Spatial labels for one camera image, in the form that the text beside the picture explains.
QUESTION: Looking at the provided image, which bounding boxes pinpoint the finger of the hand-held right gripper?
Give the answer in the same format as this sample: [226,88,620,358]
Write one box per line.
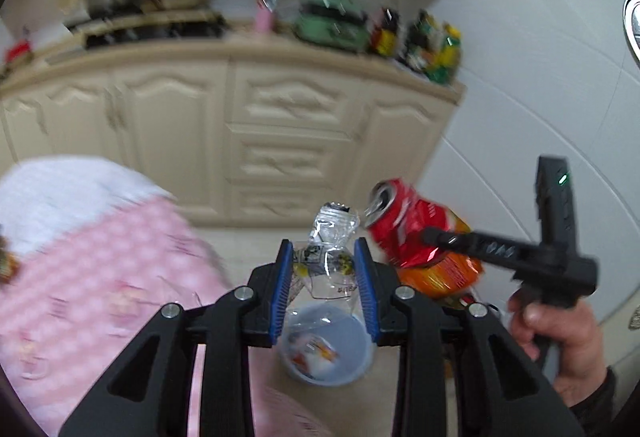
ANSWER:
[421,227,526,270]

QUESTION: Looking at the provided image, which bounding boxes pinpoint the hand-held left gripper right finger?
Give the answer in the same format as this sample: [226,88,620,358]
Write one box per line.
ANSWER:
[353,237,586,437]

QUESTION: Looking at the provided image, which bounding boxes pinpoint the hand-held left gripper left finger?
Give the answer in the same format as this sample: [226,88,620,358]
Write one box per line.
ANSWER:
[59,238,296,437]

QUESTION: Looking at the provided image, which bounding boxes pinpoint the orange snack wrapper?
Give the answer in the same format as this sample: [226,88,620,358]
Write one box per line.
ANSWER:
[397,212,485,300]

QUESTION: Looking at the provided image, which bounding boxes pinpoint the pale blue trash bin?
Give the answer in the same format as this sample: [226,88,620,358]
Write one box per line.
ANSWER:
[277,301,376,386]

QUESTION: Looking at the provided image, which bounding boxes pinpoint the crushed red can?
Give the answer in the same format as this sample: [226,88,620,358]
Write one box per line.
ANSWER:
[364,178,473,270]

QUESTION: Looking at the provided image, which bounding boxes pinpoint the crushed clear plastic bottle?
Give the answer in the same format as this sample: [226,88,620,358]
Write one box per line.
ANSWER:
[287,202,373,303]

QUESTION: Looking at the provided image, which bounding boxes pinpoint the person's right forearm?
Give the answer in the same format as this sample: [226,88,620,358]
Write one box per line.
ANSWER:
[567,367,621,437]

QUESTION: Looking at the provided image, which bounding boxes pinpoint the person's right hand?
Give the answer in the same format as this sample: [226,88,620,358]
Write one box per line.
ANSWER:
[507,287,608,410]

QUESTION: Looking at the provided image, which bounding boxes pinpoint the crumpled white orange wrapper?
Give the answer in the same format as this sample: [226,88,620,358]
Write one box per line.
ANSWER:
[290,334,341,378]

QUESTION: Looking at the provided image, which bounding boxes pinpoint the cream lower cabinets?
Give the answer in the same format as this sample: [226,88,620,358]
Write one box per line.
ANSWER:
[0,42,466,228]

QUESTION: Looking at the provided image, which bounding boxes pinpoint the pink checked tablecloth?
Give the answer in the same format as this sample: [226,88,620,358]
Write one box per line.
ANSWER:
[0,194,331,437]

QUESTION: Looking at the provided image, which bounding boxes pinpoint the dark sauce bottle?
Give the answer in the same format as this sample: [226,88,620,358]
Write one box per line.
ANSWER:
[370,7,404,58]

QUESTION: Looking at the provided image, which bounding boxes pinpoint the white checked fringed cloth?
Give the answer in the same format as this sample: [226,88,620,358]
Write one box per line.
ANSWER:
[0,157,178,258]

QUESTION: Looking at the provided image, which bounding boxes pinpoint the red bowl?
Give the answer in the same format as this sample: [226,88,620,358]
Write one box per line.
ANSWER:
[5,39,32,64]

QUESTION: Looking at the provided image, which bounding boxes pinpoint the white round wall fixture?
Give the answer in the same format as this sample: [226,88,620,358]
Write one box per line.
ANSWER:
[622,0,640,68]

